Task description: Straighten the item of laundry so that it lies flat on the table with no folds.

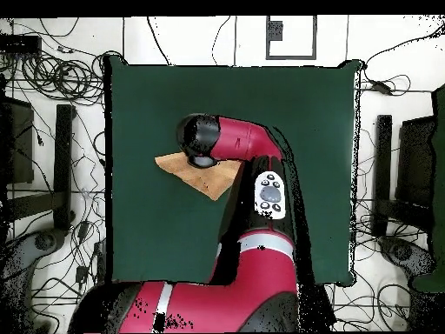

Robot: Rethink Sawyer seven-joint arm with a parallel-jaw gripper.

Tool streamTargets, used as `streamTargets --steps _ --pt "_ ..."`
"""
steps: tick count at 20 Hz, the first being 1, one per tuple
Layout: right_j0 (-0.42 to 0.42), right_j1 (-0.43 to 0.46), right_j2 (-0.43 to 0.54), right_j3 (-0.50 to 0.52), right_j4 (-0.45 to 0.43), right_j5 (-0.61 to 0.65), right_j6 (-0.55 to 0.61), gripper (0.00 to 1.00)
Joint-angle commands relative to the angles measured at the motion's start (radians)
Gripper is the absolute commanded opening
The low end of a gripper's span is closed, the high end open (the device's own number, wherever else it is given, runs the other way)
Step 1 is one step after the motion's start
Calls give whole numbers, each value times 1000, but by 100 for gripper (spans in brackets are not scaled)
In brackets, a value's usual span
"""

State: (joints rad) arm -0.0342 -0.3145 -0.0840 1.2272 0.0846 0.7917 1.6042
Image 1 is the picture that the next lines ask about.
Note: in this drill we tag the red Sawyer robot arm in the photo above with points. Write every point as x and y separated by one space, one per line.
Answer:
243 278

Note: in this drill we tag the dark green table cloth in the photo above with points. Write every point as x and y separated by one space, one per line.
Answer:
156 236

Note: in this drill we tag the grey square floor frame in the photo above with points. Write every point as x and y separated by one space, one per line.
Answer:
292 56

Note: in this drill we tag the tan terry towel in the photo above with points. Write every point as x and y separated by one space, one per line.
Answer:
194 177

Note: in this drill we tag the dark green hanging cloth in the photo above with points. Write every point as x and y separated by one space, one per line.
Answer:
438 174

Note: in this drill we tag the black rectangular box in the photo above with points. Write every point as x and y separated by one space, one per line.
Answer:
19 44

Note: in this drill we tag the black floor beam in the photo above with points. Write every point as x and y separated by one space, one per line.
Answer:
63 167
382 167

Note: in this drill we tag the black power strip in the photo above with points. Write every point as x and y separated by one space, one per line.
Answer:
100 275

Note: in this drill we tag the black panel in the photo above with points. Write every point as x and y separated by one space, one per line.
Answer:
21 146
415 163

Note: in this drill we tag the small black power adapter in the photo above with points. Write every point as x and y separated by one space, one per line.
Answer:
81 275
83 229

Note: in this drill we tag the dark grey square box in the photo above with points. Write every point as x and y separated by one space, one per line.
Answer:
274 30

